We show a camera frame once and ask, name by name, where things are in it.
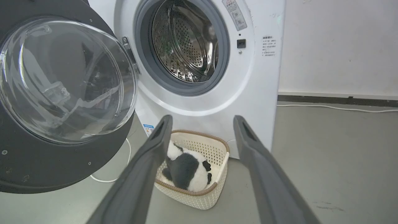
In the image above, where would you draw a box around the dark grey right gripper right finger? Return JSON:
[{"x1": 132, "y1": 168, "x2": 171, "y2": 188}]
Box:
[{"x1": 233, "y1": 115, "x2": 321, "y2": 224}]

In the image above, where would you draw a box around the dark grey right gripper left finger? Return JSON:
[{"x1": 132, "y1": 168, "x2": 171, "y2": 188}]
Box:
[{"x1": 86, "y1": 115, "x2": 173, "y2": 224}]

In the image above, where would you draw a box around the white front-load washing machine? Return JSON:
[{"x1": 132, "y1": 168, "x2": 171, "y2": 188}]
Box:
[{"x1": 88, "y1": 0, "x2": 286, "y2": 160}]

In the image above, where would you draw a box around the black round washing machine door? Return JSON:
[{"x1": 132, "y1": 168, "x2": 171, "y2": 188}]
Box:
[{"x1": 0, "y1": 0, "x2": 141, "y2": 194}]

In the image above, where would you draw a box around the black and white panda plush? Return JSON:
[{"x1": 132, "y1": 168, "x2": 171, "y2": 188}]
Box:
[{"x1": 162, "y1": 140, "x2": 213, "y2": 192}]

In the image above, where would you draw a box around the cream woven laundry basket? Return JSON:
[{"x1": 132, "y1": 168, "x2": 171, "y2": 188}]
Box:
[{"x1": 154, "y1": 130, "x2": 230, "y2": 210}]

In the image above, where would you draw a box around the white cable along wall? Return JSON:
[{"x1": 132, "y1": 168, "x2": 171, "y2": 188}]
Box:
[{"x1": 277, "y1": 104, "x2": 398, "y2": 113}]

